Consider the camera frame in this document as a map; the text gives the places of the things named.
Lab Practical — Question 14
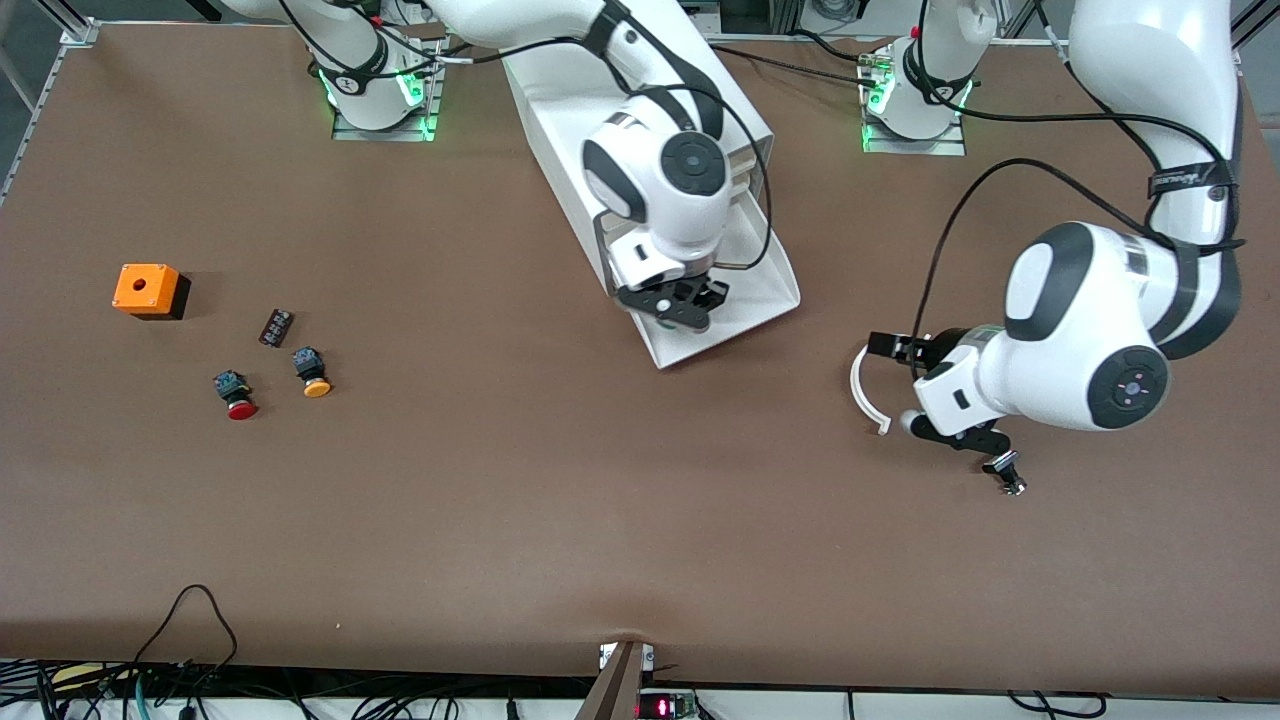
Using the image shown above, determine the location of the yellow mushroom push button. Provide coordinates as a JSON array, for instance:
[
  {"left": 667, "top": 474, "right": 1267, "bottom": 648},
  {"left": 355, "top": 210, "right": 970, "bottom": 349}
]
[{"left": 291, "top": 346, "right": 333, "bottom": 400}]

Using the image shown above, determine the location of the red mushroom push button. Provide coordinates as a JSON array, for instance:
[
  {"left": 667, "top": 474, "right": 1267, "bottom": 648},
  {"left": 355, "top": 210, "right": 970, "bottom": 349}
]
[{"left": 212, "top": 369, "right": 259, "bottom": 421}]

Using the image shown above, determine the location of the orange push button box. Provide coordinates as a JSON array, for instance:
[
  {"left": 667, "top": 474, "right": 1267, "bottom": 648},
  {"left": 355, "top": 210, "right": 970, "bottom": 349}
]
[{"left": 112, "top": 263, "right": 192, "bottom": 322}]

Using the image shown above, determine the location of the white curved plastic part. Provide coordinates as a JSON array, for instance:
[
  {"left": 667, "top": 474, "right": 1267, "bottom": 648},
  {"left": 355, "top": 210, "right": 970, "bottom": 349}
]
[{"left": 850, "top": 343, "right": 893, "bottom": 437}]

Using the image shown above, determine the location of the small red display device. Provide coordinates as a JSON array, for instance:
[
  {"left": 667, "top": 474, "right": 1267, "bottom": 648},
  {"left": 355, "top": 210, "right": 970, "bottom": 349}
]
[{"left": 637, "top": 688, "right": 698, "bottom": 720}]

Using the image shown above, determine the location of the black headed metal switch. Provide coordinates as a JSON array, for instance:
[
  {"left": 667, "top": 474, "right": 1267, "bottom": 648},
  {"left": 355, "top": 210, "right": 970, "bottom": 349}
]
[{"left": 981, "top": 449, "right": 1029, "bottom": 498}]

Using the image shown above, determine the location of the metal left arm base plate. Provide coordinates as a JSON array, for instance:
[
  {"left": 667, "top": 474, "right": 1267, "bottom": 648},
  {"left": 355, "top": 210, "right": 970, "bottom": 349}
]
[{"left": 860, "top": 45, "right": 969, "bottom": 158}]

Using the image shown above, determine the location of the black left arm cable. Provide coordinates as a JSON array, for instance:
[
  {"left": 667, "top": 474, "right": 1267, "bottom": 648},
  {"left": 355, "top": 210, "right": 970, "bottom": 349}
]
[{"left": 905, "top": 0, "right": 1246, "bottom": 381}]

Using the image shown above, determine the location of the black table cable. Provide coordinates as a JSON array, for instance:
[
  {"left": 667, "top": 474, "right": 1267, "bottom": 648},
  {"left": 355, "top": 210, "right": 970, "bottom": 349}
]
[{"left": 700, "top": 33, "right": 871, "bottom": 89}]

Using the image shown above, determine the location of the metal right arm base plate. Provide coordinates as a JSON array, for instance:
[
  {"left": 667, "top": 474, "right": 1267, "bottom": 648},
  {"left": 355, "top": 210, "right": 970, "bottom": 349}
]
[{"left": 330, "top": 22, "right": 448, "bottom": 143}]

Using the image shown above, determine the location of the aluminium frame profile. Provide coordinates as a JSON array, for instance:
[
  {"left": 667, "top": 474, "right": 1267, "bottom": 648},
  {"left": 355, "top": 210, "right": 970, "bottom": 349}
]
[
  {"left": 0, "top": 18, "right": 101, "bottom": 206},
  {"left": 1208, "top": 0, "right": 1280, "bottom": 79}
]

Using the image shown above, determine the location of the thin black looped cable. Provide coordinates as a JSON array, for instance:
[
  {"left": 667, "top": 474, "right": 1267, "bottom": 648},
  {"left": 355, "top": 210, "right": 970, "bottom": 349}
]
[{"left": 130, "top": 584, "right": 241, "bottom": 673}]

